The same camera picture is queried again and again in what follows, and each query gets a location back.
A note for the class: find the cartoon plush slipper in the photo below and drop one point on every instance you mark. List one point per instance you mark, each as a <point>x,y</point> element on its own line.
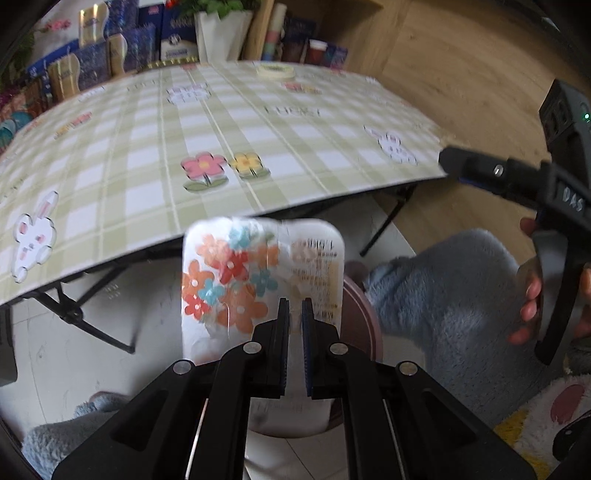
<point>554,415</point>

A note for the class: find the stack of pastel cups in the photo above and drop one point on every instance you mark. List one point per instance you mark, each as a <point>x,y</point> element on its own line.
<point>276,32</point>

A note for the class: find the small blue figure box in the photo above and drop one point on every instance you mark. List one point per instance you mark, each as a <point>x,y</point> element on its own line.
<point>339,56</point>

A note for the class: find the teal round pouch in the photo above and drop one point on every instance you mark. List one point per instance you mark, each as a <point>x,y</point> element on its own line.
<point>9,129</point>

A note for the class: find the red rose potted plant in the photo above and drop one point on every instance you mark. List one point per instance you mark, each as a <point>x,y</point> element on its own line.
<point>221,34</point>

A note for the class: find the person's left leg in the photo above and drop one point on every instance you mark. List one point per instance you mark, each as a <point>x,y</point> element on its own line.
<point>55,438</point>

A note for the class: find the blue white tissue carton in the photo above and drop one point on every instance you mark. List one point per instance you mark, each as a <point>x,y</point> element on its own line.
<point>41,64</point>

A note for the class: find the brown fence planter box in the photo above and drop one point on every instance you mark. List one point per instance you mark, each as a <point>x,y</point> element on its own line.
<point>27,94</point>

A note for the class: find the dark blue picture box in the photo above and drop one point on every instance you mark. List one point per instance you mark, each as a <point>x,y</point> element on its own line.
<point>302,27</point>

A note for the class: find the black folding table frame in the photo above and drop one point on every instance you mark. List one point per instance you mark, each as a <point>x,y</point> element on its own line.
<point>69,314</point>

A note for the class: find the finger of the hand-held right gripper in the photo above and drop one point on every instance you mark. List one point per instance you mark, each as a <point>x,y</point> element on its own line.
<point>489,173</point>

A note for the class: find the white blue round-logo box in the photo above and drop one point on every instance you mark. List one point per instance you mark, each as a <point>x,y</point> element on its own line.
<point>178,41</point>

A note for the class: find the checked bunny tablecloth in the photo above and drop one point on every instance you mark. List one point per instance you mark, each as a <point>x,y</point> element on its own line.
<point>138,152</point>

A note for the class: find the clear floral plastic pouch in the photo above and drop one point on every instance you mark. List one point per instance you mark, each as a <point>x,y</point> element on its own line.
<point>231,277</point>

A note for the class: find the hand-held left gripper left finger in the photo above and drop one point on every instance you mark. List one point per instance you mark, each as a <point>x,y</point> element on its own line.
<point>284,344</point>

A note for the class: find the person's right hand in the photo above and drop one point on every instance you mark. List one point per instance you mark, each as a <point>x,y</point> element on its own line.
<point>531,290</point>

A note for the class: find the pink blossom artificial plant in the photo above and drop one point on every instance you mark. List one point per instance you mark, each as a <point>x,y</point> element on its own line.
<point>57,24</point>

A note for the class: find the light wood shelf unit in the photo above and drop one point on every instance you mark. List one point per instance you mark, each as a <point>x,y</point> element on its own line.
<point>256,32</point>

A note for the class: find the red cup white rim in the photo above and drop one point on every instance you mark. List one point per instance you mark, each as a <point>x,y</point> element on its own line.
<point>316,51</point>

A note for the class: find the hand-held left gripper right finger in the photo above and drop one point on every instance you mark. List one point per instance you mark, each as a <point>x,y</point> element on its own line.
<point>308,344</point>

